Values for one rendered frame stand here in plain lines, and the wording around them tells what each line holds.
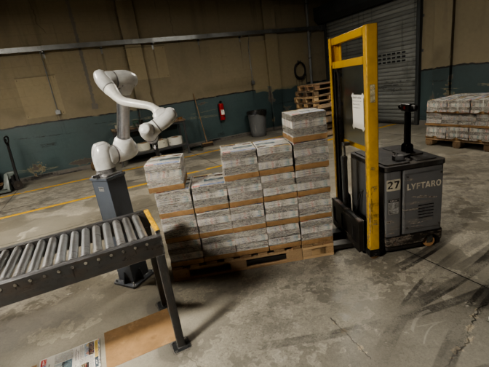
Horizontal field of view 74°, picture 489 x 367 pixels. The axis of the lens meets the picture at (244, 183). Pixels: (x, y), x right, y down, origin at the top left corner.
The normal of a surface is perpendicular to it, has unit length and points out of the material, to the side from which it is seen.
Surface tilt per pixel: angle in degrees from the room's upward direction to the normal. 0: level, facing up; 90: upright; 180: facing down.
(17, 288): 90
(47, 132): 90
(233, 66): 90
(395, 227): 90
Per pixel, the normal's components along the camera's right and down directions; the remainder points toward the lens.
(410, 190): 0.11, 0.28
